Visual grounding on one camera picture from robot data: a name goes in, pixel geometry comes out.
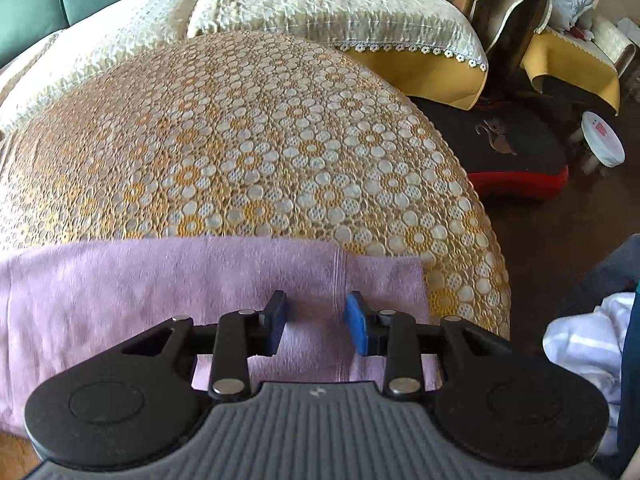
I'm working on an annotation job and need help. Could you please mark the grey cloth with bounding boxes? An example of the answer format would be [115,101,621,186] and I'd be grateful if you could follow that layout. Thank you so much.
[585,237,640,311]

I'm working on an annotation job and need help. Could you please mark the white striped cloth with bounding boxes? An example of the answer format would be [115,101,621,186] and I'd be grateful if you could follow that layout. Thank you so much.
[542,292,636,456]

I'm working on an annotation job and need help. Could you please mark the white round tub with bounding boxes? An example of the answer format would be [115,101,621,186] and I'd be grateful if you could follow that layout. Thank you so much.
[580,110,626,168]

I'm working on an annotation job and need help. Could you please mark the purple sweatshirt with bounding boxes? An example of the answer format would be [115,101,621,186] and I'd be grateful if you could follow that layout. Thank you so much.
[0,237,443,433]

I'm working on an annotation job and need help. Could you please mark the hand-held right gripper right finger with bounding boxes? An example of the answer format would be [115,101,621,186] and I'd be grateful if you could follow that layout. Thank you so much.
[345,291,513,402]

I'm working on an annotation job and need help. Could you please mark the black red floor cushion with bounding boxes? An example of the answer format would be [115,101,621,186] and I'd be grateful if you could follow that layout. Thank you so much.
[407,95,571,203]

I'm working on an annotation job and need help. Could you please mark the armchair with cream cover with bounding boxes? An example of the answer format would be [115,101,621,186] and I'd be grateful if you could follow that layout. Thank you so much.
[400,0,553,68]

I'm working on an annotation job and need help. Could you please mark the chair with cream cover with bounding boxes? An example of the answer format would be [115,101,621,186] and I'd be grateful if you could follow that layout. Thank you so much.
[590,15,638,78]

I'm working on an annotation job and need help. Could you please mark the green padded headboard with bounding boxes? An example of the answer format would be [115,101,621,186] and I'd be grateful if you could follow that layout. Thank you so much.
[0,0,221,68]

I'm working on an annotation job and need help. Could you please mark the floral lace bedspread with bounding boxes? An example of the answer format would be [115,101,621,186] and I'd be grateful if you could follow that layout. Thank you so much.
[0,30,511,346]

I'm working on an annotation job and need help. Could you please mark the cream quilted bed cover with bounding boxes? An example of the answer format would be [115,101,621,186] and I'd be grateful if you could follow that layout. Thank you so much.
[0,0,490,136]

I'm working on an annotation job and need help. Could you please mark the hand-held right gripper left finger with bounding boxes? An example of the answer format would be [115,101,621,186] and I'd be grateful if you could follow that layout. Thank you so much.
[120,290,290,402]

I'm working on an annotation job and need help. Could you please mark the dark teal cloth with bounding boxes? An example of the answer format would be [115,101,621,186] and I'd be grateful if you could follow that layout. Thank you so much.
[617,280,640,471]

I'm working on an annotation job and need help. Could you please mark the yellow bed skirt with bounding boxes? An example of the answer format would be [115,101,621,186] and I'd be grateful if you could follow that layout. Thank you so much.
[345,47,488,111]

